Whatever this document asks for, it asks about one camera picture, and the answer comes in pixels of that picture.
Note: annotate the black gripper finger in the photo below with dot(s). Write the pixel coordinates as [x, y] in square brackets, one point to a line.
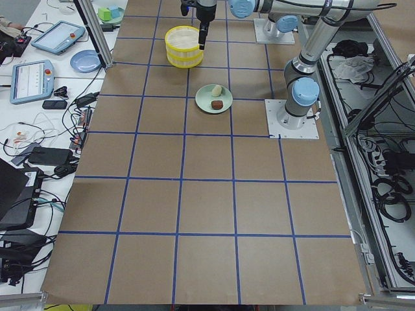
[202, 35]

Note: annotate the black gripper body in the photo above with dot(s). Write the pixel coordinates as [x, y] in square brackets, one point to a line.
[205, 13]

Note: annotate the yellow steamer layer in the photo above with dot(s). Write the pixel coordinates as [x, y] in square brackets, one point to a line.
[185, 62]
[182, 41]

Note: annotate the white steamed bun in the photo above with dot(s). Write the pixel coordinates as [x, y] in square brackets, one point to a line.
[216, 91]

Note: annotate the brown bun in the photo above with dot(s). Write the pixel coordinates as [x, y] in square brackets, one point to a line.
[217, 104]

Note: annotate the light green plate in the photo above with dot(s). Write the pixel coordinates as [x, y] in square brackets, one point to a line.
[203, 99]

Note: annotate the blue foam block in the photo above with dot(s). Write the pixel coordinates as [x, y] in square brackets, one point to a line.
[114, 11]

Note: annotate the green plate with blocks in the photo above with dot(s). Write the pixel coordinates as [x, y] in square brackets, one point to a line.
[116, 20]

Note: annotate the green foam block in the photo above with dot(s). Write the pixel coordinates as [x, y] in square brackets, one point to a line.
[104, 14]

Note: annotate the blue plate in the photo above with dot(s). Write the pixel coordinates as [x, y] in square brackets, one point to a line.
[85, 61]

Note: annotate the upper teach pendant tablet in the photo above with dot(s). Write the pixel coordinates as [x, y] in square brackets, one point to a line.
[59, 37]

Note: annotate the teach pendant tablet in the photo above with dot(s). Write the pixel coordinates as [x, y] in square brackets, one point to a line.
[31, 82]
[59, 37]

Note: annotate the white crumpled cloth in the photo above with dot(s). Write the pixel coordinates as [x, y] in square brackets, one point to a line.
[355, 69]

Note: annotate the black phone device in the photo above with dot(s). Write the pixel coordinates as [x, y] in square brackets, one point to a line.
[54, 104]

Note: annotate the lower teach pendant tablet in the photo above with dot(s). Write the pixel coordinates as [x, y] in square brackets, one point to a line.
[31, 82]

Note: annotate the black power adapter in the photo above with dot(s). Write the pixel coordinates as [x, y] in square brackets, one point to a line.
[49, 156]

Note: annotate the black laptop computer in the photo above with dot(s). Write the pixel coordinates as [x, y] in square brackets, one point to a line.
[20, 188]

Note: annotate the aluminium frame post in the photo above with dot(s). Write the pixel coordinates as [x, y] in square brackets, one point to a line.
[90, 20]

